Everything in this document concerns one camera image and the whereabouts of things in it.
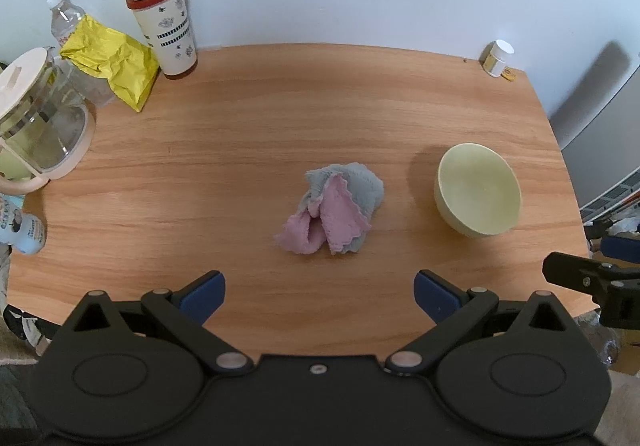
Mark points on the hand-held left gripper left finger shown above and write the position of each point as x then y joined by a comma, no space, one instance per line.
202,298

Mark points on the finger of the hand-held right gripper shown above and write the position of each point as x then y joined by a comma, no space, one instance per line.
575,271
622,247

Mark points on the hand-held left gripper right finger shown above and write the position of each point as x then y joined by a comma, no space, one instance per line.
437,300

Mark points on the pale green bowl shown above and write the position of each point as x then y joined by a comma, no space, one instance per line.
475,186

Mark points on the pink and grey cloth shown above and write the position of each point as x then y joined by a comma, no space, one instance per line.
335,211

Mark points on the striped white panel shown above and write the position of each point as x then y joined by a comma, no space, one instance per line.
612,198

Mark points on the clear plastic bag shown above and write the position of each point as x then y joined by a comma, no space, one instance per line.
602,341

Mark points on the black and white patterned cloth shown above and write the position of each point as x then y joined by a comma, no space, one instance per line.
25,328

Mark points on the small blue label bottle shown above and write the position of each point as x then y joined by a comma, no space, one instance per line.
22,231

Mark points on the small yellow disc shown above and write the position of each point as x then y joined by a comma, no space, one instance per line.
509,75

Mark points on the small white jar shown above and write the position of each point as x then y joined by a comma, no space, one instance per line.
497,56

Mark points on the crumpled yellow bag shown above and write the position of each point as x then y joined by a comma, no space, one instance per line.
120,61

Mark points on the red lid patterned tumbler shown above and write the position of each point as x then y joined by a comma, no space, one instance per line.
170,36

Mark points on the glass pitcher with white lid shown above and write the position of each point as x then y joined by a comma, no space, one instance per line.
30,76

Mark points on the clear plastic water bottle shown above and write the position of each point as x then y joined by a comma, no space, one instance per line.
62,23

